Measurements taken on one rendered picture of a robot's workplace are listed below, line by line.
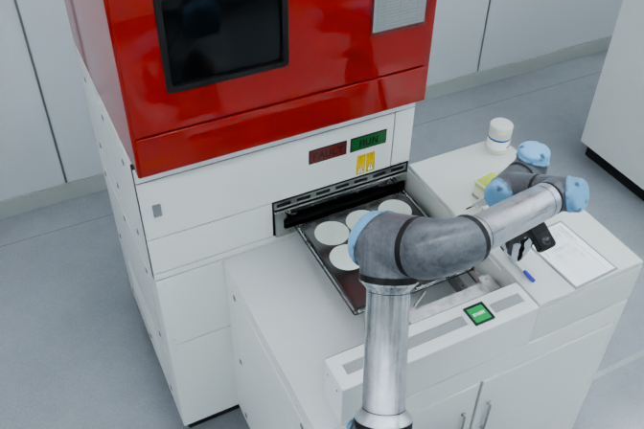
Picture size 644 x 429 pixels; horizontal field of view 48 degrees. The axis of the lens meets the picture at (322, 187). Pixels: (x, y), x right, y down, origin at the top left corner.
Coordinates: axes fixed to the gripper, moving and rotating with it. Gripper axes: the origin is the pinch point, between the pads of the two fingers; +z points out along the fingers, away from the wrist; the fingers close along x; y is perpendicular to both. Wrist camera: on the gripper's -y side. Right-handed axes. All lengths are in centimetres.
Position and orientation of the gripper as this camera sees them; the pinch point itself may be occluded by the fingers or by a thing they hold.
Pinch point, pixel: (517, 259)
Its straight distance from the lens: 194.5
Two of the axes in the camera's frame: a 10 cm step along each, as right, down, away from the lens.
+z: 0.3, 7.6, 6.5
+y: -4.5, -5.7, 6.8
